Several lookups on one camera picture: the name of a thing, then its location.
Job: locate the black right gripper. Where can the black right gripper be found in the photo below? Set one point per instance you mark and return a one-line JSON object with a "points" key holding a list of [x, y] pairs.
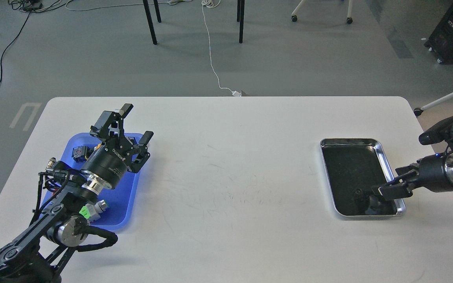
{"points": [[434, 173]]}

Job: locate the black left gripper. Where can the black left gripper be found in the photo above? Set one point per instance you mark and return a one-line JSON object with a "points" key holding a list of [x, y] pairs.
{"points": [[117, 155]]}

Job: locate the small black gear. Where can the small black gear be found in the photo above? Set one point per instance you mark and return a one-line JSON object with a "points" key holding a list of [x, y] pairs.
{"points": [[358, 194]]}

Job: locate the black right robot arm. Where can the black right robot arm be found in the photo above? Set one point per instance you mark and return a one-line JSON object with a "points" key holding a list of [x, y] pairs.
{"points": [[441, 131]]}

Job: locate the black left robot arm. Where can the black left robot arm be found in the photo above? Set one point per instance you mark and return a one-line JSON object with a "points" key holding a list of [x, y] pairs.
{"points": [[57, 229]]}

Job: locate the green white connector part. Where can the green white connector part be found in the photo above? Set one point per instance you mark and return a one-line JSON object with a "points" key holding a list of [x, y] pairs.
{"points": [[92, 212]]}

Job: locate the silver metal tray black mat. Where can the silver metal tray black mat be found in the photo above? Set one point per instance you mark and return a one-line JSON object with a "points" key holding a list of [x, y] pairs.
{"points": [[358, 163]]}

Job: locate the blue plastic tray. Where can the blue plastic tray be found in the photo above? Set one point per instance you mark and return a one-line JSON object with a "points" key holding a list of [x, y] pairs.
{"points": [[120, 199]]}

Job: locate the black table leg left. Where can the black table leg left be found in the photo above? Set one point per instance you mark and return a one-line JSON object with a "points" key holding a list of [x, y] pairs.
{"points": [[150, 20]]}

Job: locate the black table leg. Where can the black table leg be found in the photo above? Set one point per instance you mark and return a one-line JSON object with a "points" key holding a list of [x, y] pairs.
{"points": [[240, 19], [150, 20]]}

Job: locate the white office chair base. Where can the white office chair base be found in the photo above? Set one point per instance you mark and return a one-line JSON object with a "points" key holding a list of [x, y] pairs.
{"points": [[324, 8]]}

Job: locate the black table leg right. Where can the black table leg right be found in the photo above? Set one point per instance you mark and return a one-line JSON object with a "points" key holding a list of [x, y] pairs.
{"points": [[240, 19]]}

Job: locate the blue black switch part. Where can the blue black switch part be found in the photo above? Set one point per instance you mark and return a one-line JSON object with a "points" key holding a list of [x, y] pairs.
{"points": [[80, 154]]}

